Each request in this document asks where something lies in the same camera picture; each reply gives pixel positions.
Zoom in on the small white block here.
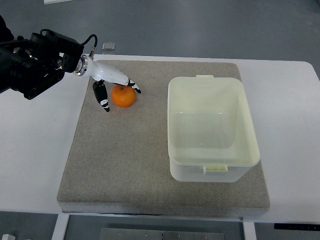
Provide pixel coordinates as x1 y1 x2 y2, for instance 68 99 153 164
1 233 16 240

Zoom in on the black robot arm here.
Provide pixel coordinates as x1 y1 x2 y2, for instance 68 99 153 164
0 29 84 100

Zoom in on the small silver floor plate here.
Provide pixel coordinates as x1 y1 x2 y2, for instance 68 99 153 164
102 42 116 51

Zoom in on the white table leg right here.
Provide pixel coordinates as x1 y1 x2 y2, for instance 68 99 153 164
242 221 257 240

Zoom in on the grey felt mat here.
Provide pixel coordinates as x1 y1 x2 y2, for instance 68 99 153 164
57 60 270 218

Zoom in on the orange fruit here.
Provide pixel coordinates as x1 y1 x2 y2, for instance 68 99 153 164
111 85 136 108

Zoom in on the white plastic box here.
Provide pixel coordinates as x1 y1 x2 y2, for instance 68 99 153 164
167 75 260 183

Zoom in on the white table leg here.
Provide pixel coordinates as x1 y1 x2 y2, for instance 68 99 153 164
51 213 70 240
242 221 257 240

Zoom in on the black table control panel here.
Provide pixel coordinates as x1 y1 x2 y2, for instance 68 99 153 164
273 223 320 232

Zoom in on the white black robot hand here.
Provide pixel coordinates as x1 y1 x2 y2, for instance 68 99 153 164
73 54 141 112

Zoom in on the grey metal base plate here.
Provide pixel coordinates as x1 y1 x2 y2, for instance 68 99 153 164
99 228 226 240

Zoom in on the white table leg left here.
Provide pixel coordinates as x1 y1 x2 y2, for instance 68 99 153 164
51 213 70 240

